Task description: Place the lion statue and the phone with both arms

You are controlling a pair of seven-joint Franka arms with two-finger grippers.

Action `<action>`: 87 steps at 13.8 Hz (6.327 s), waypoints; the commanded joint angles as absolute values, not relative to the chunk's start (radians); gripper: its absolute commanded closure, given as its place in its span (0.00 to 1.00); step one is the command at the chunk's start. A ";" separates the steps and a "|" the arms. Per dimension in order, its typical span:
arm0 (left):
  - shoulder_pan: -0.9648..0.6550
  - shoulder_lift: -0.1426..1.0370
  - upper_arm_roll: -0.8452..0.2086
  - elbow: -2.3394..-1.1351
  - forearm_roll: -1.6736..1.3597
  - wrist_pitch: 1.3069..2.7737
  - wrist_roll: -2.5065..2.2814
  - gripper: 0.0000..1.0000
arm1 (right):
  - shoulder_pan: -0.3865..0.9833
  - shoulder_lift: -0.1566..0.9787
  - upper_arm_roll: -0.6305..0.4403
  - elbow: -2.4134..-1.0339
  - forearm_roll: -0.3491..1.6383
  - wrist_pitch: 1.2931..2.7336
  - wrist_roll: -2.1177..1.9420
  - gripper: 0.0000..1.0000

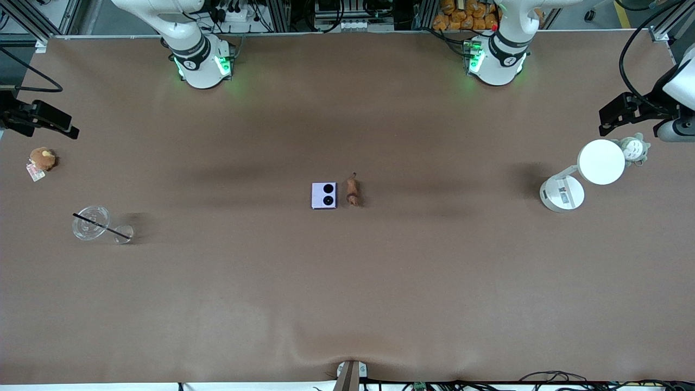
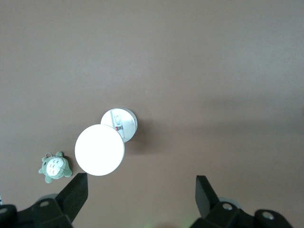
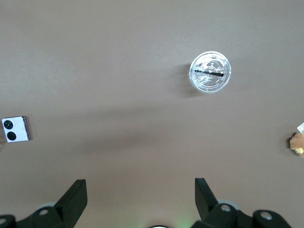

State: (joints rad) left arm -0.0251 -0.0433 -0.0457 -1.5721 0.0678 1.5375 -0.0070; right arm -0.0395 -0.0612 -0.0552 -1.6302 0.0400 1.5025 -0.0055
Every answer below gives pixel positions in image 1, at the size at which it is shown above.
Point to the pile of orange packets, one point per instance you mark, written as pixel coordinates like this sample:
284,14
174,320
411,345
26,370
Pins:
467,15

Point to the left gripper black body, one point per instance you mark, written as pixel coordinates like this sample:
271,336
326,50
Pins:
649,106

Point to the black drinking straw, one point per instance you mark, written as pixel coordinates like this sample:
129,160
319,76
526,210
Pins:
103,226

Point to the lilac phone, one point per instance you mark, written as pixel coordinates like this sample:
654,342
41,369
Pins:
324,195

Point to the white power strip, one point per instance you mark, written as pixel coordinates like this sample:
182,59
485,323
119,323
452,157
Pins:
233,13

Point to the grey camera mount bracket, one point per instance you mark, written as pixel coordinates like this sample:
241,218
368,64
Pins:
350,376

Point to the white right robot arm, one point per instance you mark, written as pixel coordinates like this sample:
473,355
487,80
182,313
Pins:
198,62

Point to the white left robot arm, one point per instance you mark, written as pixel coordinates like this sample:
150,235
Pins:
502,60

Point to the aluminium frame profile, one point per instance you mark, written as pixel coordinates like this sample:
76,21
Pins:
27,19
670,21

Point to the brown lion statue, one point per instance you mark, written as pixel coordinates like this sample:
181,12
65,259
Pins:
353,191

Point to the brown plush toy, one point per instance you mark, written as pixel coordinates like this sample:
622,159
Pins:
42,158

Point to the clear plastic cup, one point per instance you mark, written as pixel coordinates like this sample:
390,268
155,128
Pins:
89,224

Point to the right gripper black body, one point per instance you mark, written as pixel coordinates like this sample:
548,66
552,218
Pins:
12,118

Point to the white desk lamp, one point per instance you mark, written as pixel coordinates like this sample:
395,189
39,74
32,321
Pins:
600,162

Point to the grey white plush toy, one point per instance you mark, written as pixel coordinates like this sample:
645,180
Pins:
634,149

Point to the pink white paper tag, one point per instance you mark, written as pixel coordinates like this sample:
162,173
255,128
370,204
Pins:
36,173

